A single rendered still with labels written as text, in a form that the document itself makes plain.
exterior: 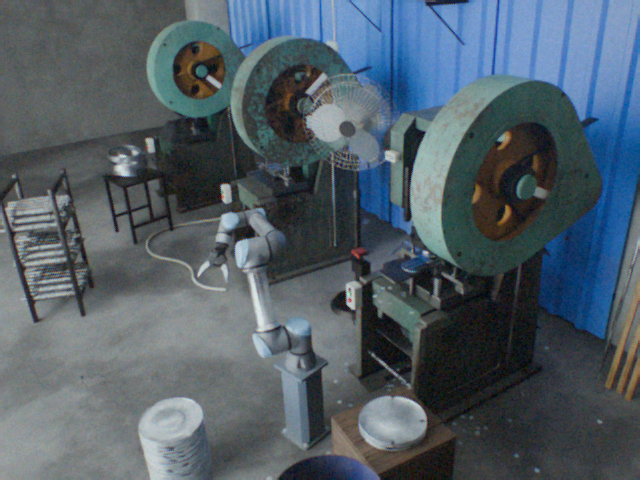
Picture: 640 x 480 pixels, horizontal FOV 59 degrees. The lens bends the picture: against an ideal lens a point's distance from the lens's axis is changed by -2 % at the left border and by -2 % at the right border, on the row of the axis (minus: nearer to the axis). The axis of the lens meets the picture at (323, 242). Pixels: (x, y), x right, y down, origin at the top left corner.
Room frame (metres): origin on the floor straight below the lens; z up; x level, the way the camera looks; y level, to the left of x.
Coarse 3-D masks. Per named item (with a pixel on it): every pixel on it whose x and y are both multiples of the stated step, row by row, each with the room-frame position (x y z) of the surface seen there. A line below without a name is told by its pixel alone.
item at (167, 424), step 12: (168, 408) 2.07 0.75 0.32; (180, 408) 2.06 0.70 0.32; (192, 408) 2.06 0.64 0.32; (144, 420) 1.99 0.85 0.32; (156, 420) 1.99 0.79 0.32; (168, 420) 1.98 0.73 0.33; (180, 420) 1.98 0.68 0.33; (192, 420) 1.98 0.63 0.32; (144, 432) 1.92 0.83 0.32; (156, 432) 1.91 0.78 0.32; (168, 432) 1.91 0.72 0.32; (180, 432) 1.91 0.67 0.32; (192, 432) 1.90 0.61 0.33
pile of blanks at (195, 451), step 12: (204, 420) 2.02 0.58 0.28; (204, 432) 1.99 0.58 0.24; (144, 444) 1.89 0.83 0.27; (180, 444) 1.86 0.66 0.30; (192, 444) 1.90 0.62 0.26; (204, 444) 1.96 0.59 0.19; (144, 456) 1.94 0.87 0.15; (156, 456) 1.85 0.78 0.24; (168, 456) 1.85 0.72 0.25; (180, 456) 1.86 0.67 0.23; (192, 456) 1.89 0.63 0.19; (204, 456) 1.94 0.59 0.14; (156, 468) 1.86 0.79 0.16; (168, 468) 1.85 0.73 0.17; (180, 468) 1.85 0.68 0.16; (192, 468) 1.88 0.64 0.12; (204, 468) 1.93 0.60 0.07
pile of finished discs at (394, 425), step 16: (384, 400) 1.99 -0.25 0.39; (400, 400) 1.99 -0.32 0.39; (368, 416) 1.90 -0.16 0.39; (384, 416) 1.89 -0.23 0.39; (400, 416) 1.88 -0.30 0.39; (416, 416) 1.88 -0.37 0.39; (368, 432) 1.80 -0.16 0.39; (384, 432) 1.80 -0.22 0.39; (400, 432) 1.79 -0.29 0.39; (416, 432) 1.79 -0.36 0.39; (384, 448) 1.73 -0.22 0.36; (400, 448) 1.73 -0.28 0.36
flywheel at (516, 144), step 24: (504, 144) 2.26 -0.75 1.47; (528, 144) 2.30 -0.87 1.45; (552, 144) 2.36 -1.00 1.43; (480, 168) 2.17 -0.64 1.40; (504, 168) 2.18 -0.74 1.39; (528, 168) 2.15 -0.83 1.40; (552, 168) 2.37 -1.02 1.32; (480, 192) 2.17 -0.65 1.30; (504, 192) 2.13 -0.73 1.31; (528, 192) 2.12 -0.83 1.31; (480, 216) 2.18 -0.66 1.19; (504, 216) 2.29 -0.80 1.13; (528, 216) 2.33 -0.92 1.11; (504, 240) 2.24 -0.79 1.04
